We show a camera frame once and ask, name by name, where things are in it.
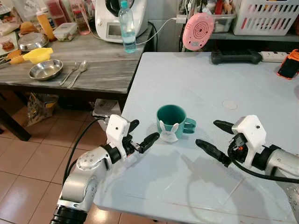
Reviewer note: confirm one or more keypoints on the clear storage box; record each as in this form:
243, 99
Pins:
222, 22

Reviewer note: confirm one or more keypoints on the orange plastic utensil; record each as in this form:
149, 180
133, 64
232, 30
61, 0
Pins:
15, 57

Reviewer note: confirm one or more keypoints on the steel fork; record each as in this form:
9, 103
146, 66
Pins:
69, 73

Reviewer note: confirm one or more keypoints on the clear plastic food container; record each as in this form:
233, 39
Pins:
65, 31

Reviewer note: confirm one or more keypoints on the brown bread bun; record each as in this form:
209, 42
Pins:
28, 28

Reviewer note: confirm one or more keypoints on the clear water bottle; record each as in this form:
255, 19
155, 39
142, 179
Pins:
127, 32

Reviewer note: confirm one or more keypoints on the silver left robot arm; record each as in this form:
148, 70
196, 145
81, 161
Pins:
86, 172

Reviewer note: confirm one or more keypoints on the white power strip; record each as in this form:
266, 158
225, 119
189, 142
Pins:
273, 56

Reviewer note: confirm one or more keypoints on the white kitchen appliance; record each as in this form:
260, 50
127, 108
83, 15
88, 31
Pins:
110, 28

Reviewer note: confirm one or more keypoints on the pink round fan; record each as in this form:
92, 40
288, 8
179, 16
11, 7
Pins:
198, 31

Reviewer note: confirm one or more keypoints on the clear cup pink base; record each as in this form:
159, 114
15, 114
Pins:
82, 21

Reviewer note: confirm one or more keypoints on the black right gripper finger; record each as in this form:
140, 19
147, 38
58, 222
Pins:
225, 126
212, 150

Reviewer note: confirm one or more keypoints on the stainless steel bowl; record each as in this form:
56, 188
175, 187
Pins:
46, 70

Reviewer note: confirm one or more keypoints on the orange squeeze bottle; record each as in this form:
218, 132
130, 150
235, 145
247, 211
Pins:
46, 25

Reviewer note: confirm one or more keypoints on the white charger plug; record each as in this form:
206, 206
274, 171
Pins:
181, 19

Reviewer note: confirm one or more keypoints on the green mug with white rabbit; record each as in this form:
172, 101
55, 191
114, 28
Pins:
170, 116

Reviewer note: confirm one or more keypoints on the yellow plastic funnel bowl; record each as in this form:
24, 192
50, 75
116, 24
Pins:
38, 55

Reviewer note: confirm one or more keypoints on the steel spoon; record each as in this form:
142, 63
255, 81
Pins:
78, 72

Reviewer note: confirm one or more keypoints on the grey wooden side table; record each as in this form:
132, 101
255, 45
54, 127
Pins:
107, 65

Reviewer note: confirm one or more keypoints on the patterned bag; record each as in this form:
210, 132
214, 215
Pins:
42, 109

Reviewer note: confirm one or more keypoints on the red container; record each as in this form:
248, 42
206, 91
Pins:
57, 11

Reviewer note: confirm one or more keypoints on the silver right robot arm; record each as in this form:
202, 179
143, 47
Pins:
280, 161

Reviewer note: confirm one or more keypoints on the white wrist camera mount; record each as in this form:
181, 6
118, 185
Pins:
117, 128
250, 133

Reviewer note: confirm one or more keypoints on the dark wooden table leg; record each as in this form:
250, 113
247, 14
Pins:
14, 125

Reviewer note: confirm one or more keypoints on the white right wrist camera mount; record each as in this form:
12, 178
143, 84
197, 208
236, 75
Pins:
250, 133

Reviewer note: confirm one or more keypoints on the orange and black phone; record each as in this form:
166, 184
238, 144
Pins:
288, 66

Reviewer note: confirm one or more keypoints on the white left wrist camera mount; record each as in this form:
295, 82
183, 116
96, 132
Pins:
117, 128

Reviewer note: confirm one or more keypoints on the white plastic basket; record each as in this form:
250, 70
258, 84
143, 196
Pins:
264, 18

